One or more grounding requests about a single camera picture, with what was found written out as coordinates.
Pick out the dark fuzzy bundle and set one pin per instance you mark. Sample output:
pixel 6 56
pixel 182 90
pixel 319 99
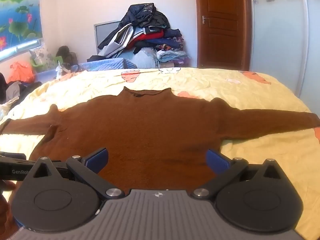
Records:
pixel 65 53

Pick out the brown knit sweater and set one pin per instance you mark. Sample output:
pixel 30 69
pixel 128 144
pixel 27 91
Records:
pixel 155 135

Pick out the yellow printed bedsheet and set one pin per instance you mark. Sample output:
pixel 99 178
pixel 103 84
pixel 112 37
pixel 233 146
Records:
pixel 262 97

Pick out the dark clothes heap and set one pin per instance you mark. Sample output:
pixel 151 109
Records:
pixel 15 90

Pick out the lotus wall poster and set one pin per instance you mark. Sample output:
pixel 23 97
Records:
pixel 17 12

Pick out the brown wooden door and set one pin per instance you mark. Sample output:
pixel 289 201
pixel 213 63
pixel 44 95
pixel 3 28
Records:
pixel 222 30

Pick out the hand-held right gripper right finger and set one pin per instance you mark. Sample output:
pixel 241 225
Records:
pixel 217 163

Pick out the pile of mixed clothes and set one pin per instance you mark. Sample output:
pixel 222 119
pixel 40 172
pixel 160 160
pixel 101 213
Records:
pixel 147 37

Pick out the green plastic stool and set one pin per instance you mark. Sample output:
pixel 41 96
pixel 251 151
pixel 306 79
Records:
pixel 41 65

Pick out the grey flat panel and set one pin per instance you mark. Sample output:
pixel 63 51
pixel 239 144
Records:
pixel 105 32

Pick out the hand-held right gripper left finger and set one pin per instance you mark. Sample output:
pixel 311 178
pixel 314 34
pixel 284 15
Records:
pixel 99 158

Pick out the white wardrobe with flower decals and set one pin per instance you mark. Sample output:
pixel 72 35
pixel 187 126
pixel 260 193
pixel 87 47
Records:
pixel 277 42

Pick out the blue quilted box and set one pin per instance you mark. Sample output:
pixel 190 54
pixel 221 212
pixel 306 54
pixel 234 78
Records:
pixel 110 63

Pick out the orange plastic bag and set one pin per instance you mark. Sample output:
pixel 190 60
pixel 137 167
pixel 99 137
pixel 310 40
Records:
pixel 21 72

